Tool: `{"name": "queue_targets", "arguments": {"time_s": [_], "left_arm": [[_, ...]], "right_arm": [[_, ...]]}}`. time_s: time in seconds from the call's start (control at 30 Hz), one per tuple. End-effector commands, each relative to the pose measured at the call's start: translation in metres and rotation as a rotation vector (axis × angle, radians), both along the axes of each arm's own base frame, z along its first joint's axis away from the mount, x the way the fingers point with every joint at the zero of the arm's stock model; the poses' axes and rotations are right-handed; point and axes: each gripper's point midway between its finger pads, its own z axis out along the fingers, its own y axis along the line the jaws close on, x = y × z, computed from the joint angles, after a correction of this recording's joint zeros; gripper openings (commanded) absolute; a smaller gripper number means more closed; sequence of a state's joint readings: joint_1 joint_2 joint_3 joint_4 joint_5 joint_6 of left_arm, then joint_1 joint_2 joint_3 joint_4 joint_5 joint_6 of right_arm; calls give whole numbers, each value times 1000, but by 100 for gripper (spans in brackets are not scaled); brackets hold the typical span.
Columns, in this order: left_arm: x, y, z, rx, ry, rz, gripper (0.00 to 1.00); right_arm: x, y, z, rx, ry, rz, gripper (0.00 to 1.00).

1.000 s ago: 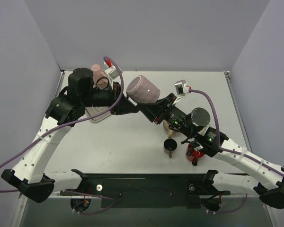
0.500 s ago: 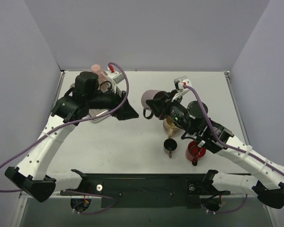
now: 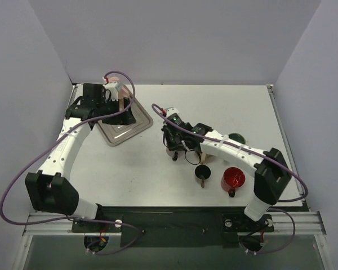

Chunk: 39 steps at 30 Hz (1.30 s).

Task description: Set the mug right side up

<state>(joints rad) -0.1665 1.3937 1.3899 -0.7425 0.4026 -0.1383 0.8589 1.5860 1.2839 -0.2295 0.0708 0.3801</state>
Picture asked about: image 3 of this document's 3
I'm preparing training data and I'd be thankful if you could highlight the pink faceted mug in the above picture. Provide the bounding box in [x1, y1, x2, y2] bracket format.
[108, 76, 130, 100]

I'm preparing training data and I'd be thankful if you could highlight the small black mug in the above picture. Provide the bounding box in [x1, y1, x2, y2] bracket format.
[194, 164, 211, 188]

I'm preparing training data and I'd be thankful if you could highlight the green teal mug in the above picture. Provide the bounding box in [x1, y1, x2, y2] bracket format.
[228, 133, 246, 144]

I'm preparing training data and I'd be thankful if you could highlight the red mug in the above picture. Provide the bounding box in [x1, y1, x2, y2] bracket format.
[220, 167, 246, 198]

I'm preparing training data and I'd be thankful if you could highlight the beige tan mug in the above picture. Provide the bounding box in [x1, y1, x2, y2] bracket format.
[195, 151, 212, 165]

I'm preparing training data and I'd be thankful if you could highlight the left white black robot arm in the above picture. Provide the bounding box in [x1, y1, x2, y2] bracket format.
[25, 80, 136, 232]

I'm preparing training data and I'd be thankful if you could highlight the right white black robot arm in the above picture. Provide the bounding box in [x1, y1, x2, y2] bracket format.
[162, 107, 294, 230]

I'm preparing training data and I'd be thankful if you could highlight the silver metal tray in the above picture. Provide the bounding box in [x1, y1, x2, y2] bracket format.
[97, 89, 153, 146]

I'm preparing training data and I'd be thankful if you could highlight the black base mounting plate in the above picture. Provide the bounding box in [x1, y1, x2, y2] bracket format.
[72, 206, 274, 248]

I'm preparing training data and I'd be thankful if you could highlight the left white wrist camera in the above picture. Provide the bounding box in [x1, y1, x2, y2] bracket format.
[104, 82, 123, 101]

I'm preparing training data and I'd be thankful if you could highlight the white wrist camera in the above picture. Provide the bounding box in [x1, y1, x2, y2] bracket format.
[104, 82, 123, 101]
[163, 107, 179, 118]

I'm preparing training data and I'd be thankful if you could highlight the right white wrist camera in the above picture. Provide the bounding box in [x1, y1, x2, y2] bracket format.
[163, 107, 179, 118]

